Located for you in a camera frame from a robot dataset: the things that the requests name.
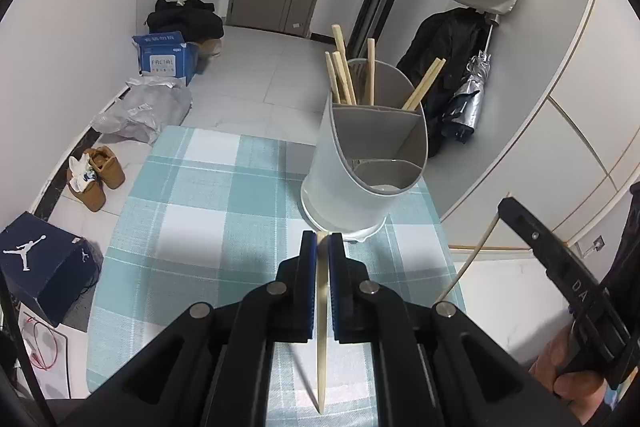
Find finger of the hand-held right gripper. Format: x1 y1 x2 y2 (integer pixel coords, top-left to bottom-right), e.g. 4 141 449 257
497 197 609 314

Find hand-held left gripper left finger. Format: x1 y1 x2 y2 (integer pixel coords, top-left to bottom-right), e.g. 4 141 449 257
47 231 318 427

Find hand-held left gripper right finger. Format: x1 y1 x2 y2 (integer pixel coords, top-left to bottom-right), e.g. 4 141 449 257
327 232 581 427

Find wooden chopstick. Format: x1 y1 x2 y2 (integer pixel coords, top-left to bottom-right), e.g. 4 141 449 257
432 213 501 308
315 232 331 414

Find white utensil holder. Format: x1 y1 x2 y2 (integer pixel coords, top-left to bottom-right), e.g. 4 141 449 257
300 58 430 244

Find group of wooden chopsticks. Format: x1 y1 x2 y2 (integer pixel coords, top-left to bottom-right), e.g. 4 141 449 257
324 24 447 112

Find person's right hand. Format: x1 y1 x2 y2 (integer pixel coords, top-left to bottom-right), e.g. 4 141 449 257
529 324 621 427

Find white wardrobe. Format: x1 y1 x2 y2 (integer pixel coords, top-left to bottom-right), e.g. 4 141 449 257
440 0 640 253

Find teal checkered tablecloth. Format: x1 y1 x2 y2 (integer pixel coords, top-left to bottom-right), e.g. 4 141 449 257
86 126 467 427

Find silver folding umbrella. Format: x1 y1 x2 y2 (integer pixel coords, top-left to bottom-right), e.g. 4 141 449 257
440 14 501 145

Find brown shoe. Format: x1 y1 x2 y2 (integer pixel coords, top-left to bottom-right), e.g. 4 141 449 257
82 146 126 189
66 164 107 212

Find grey plastic bag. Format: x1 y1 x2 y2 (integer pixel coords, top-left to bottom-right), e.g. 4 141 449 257
91 77 193 145

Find black jacket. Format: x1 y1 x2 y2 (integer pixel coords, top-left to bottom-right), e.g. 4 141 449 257
396 7 496 158

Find white sock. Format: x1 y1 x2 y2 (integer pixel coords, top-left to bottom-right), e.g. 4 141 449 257
69 156 98 188

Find navy shoe box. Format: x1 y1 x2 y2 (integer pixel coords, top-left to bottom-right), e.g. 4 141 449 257
0 212 104 328

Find blue cardboard box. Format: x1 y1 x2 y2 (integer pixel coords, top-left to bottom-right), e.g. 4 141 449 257
132 30 201 86

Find red wire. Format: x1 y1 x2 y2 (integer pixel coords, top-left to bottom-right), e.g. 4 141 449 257
20 314 69 371

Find black braided cable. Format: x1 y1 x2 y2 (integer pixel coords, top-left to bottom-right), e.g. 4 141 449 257
0 287 58 427

